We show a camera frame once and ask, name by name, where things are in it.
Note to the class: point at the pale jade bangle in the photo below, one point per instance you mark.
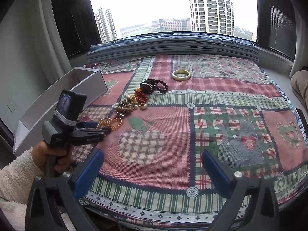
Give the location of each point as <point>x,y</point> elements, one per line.
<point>181,78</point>

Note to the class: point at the white wall socket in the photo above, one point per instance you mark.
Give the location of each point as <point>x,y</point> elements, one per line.
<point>12,107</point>

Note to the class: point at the patchwork checked blanket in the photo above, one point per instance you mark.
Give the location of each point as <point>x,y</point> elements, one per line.
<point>168,125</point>

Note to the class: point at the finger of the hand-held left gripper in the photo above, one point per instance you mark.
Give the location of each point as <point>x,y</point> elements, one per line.
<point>104,130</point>
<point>87,124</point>

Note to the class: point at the striped folded blanket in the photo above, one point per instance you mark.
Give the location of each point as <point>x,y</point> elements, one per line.
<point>168,45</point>

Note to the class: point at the slim high-rise building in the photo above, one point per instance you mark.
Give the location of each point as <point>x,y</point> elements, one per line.
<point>105,24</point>

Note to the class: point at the low wide building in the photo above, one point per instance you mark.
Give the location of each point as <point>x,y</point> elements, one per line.
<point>174,25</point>

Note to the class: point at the tall high-rise building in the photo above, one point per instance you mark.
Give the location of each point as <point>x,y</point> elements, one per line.
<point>209,7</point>

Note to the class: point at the golden bead strand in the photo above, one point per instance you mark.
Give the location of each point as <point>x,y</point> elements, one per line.
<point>108,120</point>

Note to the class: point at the beige cushion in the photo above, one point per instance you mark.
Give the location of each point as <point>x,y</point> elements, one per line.
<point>300,84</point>

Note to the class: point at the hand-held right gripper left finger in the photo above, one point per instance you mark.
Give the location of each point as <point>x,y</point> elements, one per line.
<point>89,173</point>

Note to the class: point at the person's left hand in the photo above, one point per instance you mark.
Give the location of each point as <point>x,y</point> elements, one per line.
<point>41,151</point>

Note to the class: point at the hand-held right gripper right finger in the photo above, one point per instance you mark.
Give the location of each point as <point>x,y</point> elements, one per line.
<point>214,170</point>

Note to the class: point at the dark window screen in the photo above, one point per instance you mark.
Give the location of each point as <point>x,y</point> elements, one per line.
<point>276,16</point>
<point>72,16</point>

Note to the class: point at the white cardboard box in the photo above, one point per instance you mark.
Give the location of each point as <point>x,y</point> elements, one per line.
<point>72,86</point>

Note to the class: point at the pale curtain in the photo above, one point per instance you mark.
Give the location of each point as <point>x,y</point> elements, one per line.
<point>48,28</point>

